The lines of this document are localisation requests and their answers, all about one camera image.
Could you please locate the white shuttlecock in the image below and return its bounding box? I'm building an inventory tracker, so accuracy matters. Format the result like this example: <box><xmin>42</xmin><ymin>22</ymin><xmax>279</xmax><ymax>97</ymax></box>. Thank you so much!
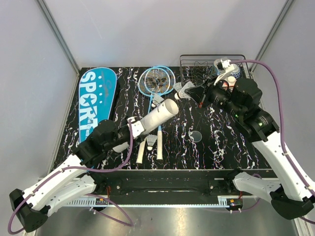
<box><xmin>173</xmin><ymin>82</ymin><xmax>182</xmax><ymax>92</ymax></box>
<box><xmin>151</xmin><ymin>93</ymin><xmax>164</xmax><ymax>108</ymax></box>
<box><xmin>174</xmin><ymin>81</ymin><xmax>194</xmax><ymax>100</ymax></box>
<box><xmin>146</xmin><ymin>134</ymin><xmax>158</xmax><ymax>150</ymax></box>

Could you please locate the blue ceramic mug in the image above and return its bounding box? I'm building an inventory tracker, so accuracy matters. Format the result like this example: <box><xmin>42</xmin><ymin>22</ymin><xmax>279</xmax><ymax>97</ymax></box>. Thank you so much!
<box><xmin>209</xmin><ymin>65</ymin><xmax>220</xmax><ymax>80</ymax></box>

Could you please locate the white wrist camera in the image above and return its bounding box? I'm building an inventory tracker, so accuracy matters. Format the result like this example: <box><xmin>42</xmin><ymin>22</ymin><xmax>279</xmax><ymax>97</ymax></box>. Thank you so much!
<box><xmin>214</xmin><ymin>58</ymin><xmax>238</xmax><ymax>86</ymax></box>
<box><xmin>127</xmin><ymin>117</ymin><xmax>145</xmax><ymax>139</ymax></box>

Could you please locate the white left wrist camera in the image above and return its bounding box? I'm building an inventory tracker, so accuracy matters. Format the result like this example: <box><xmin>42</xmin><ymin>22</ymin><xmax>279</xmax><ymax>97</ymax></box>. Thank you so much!
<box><xmin>127</xmin><ymin>117</ymin><xmax>145</xmax><ymax>139</ymax></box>

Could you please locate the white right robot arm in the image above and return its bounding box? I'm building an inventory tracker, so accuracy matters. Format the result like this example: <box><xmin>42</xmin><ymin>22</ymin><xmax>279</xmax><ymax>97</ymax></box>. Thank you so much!
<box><xmin>185</xmin><ymin>78</ymin><xmax>315</xmax><ymax>220</ymax></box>

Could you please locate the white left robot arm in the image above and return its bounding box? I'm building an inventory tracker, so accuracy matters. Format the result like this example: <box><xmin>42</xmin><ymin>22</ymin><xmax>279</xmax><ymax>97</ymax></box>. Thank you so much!
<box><xmin>7</xmin><ymin>118</ymin><xmax>156</xmax><ymax>235</ymax></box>

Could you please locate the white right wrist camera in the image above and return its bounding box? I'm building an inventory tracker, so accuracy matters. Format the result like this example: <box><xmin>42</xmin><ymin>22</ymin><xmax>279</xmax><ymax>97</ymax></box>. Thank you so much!
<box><xmin>214</xmin><ymin>58</ymin><xmax>238</xmax><ymax>86</ymax></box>

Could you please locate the aluminium frame post right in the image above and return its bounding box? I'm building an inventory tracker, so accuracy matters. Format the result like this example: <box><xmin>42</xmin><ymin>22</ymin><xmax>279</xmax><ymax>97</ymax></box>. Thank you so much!
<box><xmin>255</xmin><ymin>0</ymin><xmax>296</xmax><ymax>60</ymax></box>

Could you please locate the blue badminton racket left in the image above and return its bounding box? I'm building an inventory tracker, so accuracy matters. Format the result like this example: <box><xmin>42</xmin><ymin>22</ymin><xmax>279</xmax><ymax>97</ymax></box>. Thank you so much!
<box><xmin>136</xmin><ymin>68</ymin><xmax>171</xmax><ymax>165</ymax></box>

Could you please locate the white shuttlecock tube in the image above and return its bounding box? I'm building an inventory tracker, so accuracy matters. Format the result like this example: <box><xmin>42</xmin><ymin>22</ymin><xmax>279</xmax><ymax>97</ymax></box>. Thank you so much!
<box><xmin>113</xmin><ymin>99</ymin><xmax>179</xmax><ymax>152</ymax></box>

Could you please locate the clear round tube lid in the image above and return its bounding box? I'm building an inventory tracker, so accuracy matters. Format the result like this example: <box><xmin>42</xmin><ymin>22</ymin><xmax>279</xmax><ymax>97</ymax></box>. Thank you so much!
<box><xmin>189</xmin><ymin>130</ymin><xmax>202</xmax><ymax>143</ymax></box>

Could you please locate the black wire dish basket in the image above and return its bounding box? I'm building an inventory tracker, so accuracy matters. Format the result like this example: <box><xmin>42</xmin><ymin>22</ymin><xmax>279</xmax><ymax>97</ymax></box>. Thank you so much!
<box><xmin>179</xmin><ymin>54</ymin><xmax>246</xmax><ymax>85</ymax></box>

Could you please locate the red white patterned bowl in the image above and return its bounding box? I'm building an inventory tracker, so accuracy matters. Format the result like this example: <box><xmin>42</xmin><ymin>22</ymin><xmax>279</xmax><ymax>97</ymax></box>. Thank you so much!
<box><xmin>219</xmin><ymin>76</ymin><xmax>237</xmax><ymax>91</ymax></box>

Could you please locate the blue white patterned bowl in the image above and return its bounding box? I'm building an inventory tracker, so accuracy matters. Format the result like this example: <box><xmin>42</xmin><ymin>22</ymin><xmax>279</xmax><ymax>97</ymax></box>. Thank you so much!
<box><xmin>230</xmin><ymin>64</ymin><xmax>241</xmax><ymax>80</ymax></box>

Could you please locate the blue badminton racket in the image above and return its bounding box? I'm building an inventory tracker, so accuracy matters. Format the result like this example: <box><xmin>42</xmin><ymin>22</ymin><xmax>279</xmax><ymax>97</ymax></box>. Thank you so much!
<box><xmin>136</xmin><ymin>68</ymin><xmax>171</xmax><ymax>165</ymax></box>
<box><xmin>144</xmin><ymin>66</ymin><xmax>176</xmax><ymax>162</ymax></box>

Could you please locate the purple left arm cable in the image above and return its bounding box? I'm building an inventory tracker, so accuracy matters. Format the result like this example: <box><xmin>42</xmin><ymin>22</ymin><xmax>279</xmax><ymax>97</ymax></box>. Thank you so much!
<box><xmin>8</xmin><ymin>119</ymin><xmax>135</xmax><ymax>235</ymax></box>

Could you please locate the blue sport racket bag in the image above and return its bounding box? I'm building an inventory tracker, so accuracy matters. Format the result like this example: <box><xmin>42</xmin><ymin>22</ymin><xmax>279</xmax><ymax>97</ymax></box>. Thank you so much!
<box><xmin>79</xmin><ymin>67</ymin><xmax>118</xmax><ymax>143</ymax></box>

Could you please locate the blue badminton racket right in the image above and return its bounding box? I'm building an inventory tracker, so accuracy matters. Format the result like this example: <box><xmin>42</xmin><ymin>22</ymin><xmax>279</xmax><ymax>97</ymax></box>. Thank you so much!
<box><xmin>144</xmin><ymin>66</ymin><xmax>176</xmax><ymax>162</ymax></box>

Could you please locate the aluminium frame post left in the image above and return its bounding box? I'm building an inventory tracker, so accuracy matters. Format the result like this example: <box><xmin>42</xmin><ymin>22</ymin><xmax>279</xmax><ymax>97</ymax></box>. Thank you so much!
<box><xmin>35</xmin><ymin>0</ymin><xmax>81</xmax><ymax>75</ymax></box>

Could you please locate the aluminium frame post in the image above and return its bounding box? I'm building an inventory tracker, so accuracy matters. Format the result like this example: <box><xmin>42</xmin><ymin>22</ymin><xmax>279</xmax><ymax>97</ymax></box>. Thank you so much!
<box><xmin>255</xmin><ymin>0</ymin><xmax>296</xmax><ymax>60</ymax></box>
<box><xmin>35</xmin><ymin>0</ymin><xmax>81</xmax><ymax>75</ymax></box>

